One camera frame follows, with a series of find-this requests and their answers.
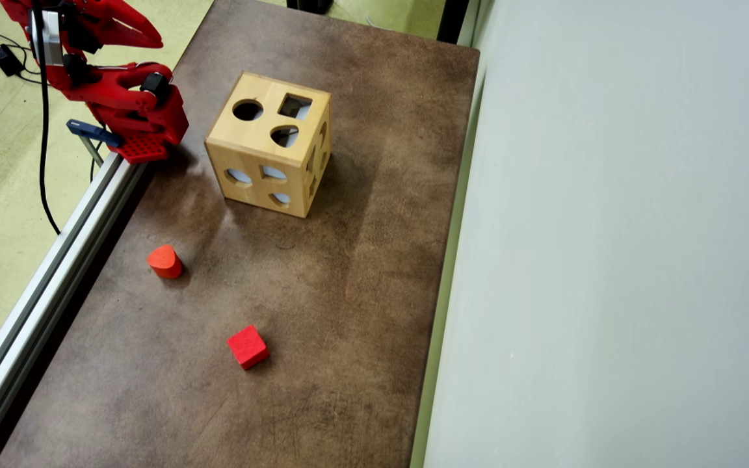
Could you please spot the wooden shape sorter box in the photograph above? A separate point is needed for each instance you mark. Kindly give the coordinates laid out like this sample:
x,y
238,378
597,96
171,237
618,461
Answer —
x,y
254,201

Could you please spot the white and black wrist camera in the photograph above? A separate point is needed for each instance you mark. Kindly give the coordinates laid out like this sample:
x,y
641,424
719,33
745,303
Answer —
x,y
46,36

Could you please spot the black power adapter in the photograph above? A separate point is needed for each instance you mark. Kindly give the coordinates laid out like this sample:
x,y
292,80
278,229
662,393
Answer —
x,y
6,60

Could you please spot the blue clamp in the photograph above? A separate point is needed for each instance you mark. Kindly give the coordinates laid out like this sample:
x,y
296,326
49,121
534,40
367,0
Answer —
x,y
91,132

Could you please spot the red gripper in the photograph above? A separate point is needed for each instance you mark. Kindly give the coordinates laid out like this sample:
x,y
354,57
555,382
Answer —
x,y
103,17

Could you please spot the dark vertical post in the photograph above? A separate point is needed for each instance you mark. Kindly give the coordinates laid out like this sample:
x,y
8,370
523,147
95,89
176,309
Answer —
x,y
454,19

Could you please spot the aluminium profile rail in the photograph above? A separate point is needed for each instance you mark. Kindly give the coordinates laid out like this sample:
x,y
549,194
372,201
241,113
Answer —
x,y
36,305

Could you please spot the red cube block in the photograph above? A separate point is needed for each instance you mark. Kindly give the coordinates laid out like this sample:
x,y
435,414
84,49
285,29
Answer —
x,y
248,346

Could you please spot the orange rounded wooden block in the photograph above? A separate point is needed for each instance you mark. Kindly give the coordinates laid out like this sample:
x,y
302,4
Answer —
x,y
165,261

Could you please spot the red robot arm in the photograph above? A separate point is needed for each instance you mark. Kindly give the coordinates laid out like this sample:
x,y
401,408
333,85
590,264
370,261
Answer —
x,y
114,97

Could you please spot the black object on floor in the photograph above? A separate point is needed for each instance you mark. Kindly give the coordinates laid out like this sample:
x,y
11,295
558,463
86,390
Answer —
x,y
309,5

